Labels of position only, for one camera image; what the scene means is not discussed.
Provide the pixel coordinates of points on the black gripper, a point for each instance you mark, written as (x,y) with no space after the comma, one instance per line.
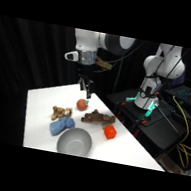
(85,70)

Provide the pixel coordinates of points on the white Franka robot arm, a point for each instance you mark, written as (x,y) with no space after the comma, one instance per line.
(88,40)

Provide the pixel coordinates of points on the brown deer plush toy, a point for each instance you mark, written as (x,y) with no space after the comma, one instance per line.
(97,118)

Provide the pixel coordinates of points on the grey bowl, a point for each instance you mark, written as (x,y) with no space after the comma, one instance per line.
(74,142)

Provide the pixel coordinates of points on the orange toy fruit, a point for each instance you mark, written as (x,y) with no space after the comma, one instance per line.
(82,104)

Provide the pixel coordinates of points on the tan plush animal toy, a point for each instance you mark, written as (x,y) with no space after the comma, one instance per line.
(60,112)

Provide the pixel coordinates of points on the blue plush toy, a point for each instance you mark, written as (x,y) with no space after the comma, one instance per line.
(61,126)

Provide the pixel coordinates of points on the red-orange cube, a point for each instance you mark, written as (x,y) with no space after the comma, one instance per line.
(110,132)

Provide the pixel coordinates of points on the black curtain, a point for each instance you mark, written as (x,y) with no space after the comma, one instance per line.
(15,76)

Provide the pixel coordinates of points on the black robot stand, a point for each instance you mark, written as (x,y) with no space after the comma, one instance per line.
(164,132)

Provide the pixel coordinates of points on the black laptop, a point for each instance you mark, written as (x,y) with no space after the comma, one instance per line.
(186,94)

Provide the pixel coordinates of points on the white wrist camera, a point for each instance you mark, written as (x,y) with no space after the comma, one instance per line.
(71,56)

